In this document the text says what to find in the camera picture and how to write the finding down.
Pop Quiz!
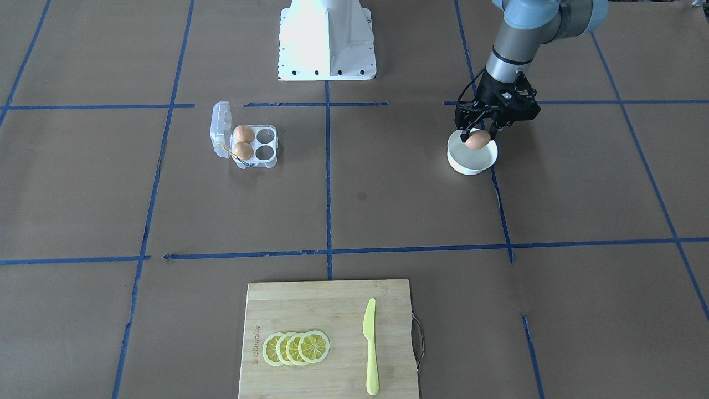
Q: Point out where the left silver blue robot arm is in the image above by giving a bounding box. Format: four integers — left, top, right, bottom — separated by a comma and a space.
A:
454, 1, 609, 150

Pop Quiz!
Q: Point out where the green yellow rubber band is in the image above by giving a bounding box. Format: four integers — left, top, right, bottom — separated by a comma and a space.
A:
221, 144, 255, 168

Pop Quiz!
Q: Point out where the wooden cutting board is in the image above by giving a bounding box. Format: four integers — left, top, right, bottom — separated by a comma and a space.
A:
238, 279, 420, 398

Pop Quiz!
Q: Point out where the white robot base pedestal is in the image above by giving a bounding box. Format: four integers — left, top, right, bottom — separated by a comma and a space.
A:
277, 1, 377, 81

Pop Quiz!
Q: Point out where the black camera cable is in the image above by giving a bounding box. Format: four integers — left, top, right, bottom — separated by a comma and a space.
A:
458, 66, 488, 109

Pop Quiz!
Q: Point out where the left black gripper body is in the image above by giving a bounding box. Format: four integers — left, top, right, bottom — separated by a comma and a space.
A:
473, 70, 541, 131

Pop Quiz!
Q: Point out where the white round bowl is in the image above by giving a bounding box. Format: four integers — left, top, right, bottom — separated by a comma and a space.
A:
446, 130, 499, 175

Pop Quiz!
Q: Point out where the yellow plastic knife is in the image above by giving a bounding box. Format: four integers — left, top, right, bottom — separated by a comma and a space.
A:
362, 298, 379, 396

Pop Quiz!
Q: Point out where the clear plastic egg box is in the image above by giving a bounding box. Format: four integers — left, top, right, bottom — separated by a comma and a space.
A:
209, 101, 278, 170

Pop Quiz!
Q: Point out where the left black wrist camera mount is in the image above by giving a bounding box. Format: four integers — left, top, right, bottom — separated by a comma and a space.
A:
501, 71, 541, 126

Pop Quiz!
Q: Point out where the yellow lemon slice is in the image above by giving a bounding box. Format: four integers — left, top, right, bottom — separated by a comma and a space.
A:
298, 330, 330, 364
275, 332, 293, 366
285, 332, 306, 366
261, 332, 283, 367

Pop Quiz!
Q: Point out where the brown egg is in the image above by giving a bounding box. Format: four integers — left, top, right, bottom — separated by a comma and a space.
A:
232, 142, 255, 162
464, 129, 491, 150
233, 124, 256, 143

